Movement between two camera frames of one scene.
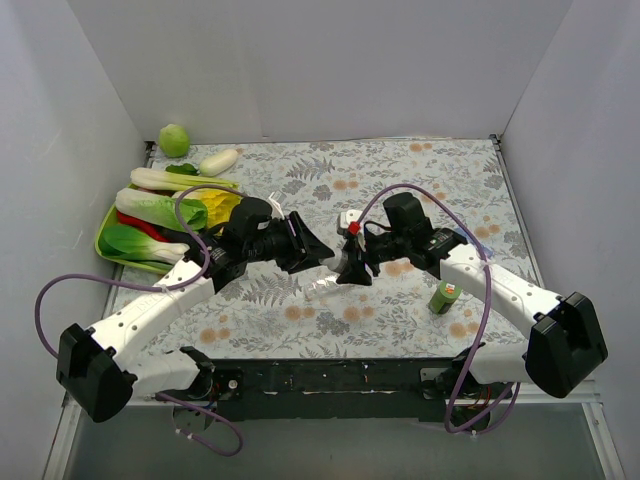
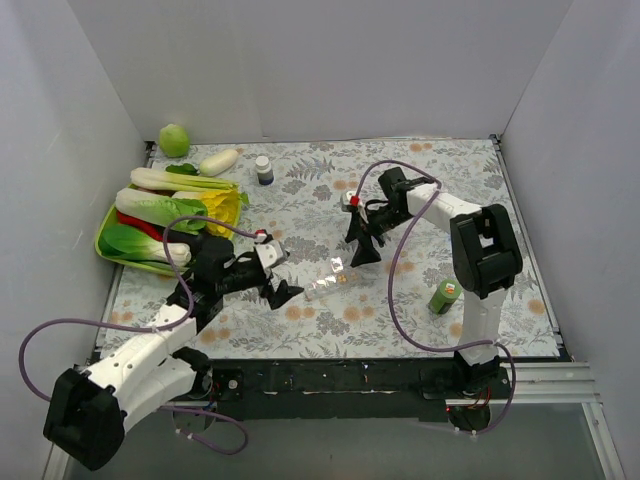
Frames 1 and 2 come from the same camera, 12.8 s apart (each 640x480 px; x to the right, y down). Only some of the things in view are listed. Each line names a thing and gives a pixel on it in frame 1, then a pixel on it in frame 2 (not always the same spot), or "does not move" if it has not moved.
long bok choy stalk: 172,180 does not move
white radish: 219,161 does not move
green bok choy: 132,243 does not move
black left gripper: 292,242 -> 270,286
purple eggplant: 183,237 does not move
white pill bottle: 338,261 -> 264,170
